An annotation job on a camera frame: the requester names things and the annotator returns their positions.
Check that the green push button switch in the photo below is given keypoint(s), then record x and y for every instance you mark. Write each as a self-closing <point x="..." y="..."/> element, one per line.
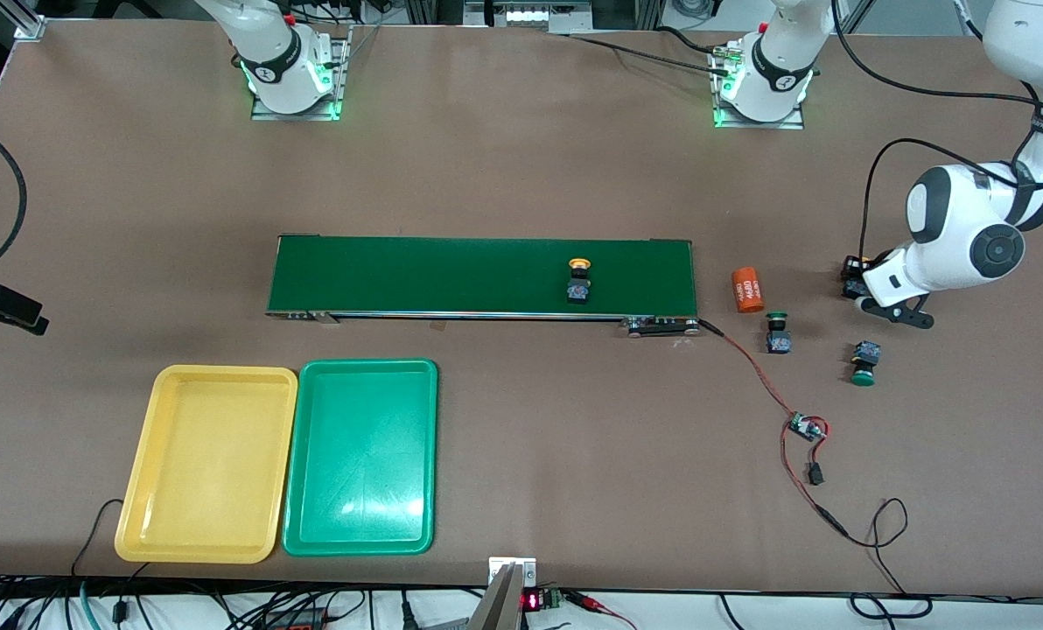
<point x="779" y="339"/>
<point x="865" y="354"/>

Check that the orange cylindrical battery cell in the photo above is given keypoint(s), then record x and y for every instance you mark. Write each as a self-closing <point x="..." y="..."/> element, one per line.
<point x="748" y="290"/>

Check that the black barrel plug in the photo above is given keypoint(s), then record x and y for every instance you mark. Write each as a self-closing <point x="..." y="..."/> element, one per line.
<point x="710" y="327"/>

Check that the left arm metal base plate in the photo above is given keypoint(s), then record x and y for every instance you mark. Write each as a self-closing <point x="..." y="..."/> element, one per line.
<point x="758" y="125"/>

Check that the small blue circuit board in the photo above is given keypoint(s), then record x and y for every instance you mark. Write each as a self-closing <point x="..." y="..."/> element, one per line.
<point x="806" y="427"/>

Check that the yellow plastic tray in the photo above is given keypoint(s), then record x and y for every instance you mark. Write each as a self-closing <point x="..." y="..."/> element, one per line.
<point x="206" y="472"/>

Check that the white electronics box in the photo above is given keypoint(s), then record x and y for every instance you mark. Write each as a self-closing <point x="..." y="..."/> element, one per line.
<point x="530" y="16"/>

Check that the red clip lead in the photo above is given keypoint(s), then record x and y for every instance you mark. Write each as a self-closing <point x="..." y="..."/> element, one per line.
<point x="596" y="604"/>

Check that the yellow push button switch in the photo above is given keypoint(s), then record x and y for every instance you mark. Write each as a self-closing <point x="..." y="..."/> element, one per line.
<point x="579" y="290"/>
<point x="852" y="287"/>

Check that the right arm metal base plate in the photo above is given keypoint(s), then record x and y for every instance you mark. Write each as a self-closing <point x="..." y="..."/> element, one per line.
<point x="294" y="116"/>

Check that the black inline connector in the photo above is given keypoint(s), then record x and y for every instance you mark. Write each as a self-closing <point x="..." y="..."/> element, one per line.
<point x="833" y="521"/>

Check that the silver mount bracket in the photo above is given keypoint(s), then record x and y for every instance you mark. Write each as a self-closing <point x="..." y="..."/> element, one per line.
<point x="497" y="564"/>

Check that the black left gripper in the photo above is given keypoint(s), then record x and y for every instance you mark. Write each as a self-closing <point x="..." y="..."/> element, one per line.
<point x="854" y="276"/>

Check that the grey metal camera pole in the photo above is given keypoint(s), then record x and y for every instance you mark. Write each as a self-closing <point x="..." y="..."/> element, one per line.
<point x="497" y="608"/>

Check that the black connector with short lead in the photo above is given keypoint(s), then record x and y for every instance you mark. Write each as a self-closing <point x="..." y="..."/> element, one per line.
<point x="815" y="476"/>

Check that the green conveyor belt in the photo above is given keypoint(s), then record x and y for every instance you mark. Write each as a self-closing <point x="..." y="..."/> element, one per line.
<point x="451" y="276"/>

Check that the red digit display module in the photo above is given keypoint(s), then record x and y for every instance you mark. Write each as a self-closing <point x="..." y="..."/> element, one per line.
<point x="532" y="601"/>

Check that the aluminium frame profile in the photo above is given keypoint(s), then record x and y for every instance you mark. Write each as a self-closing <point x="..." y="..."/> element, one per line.
<point x="27" y="26"/>

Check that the green plastic tray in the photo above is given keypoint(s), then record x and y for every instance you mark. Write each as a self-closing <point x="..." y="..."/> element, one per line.
<point x="360" y="464"/>

